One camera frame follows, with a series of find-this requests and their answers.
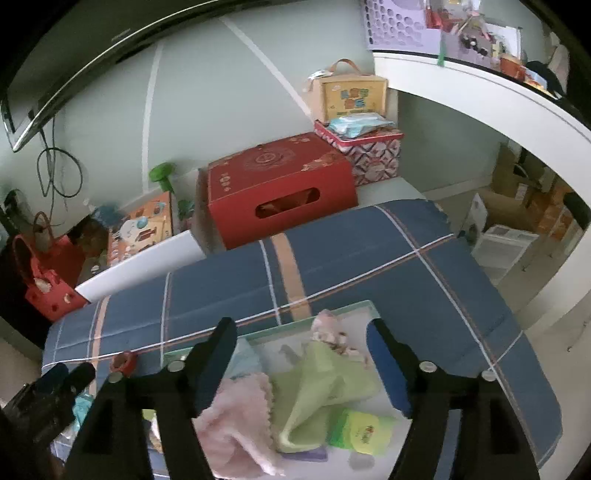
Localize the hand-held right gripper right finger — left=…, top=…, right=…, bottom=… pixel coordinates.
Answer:
left=366, top=318, right=541, bottom=480

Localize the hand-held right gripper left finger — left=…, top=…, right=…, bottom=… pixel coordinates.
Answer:
left=62, top=316, right=238, bottom=480

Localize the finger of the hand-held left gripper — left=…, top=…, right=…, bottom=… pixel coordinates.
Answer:
left=65, top=362, right=97, bottom=398
left=37, top=362, right=70, bottom=398

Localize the pink towel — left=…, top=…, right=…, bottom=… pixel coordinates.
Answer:
left=191, top=371, right=287, bottom=478

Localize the pink fluffy scrunchie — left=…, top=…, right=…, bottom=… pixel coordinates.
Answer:
left=309, top=309, right=370, bottom=365

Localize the teal shallow tray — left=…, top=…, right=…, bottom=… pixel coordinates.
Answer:
left=157, top=300, right=407, bottom=472

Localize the light green cloth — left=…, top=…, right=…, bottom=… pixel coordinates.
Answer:
left=270, top=342, right=384, bottom=455

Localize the purple cartoon snack packet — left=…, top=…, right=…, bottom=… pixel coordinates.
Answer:
left=286, top=448, right=328, bottom=462

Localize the red felt handbag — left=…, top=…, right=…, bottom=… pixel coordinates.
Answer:
left=11, top=211, right=90, bottom=322

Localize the blue plaid tablecloth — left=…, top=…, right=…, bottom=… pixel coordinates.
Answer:
left=41, top=199, right=564, bottom=480

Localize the orange toy box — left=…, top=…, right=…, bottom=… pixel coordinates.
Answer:
left=107, top=191, right=175, bottom=266

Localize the white plastic storage box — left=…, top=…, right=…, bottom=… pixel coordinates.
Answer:
left=471, top=224, right=541, bottom=284

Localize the blue plastic bottle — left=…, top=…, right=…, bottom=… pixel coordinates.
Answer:
left=95, top=205, right=121, bottom=227

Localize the red cardboard gift box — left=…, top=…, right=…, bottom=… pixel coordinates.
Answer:
left=198, top=132, right=360, bottom=252

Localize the red patterned tin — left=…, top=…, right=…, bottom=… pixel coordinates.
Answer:
left=314, top=119, right=403, bottom=186

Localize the brown cardboard box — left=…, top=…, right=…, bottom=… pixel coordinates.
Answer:
left=489, top=143, right=578, bottom=241

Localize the wet wipes packet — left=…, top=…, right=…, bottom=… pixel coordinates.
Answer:
left=327, top=113, right=397, bottom=139

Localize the white desk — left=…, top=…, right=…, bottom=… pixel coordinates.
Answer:
left=373, top=50, right=591, bottom=333

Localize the flat screen television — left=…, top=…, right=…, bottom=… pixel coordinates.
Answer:
left=0, top=0, right=365, bottom=153

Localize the pile of small desk items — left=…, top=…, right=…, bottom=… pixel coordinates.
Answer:
left=425, top=0, right=568, bottom=97

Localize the lavender perforated basket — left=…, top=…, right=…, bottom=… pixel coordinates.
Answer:
left=362, top=0, right=444, bottom=52

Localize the black cable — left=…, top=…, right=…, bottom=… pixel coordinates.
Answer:
left=37, top=115, right=85, bottom=232

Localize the yellow gift box with handle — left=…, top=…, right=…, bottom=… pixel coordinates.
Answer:
left=305, top=58, right=389, bottom=124

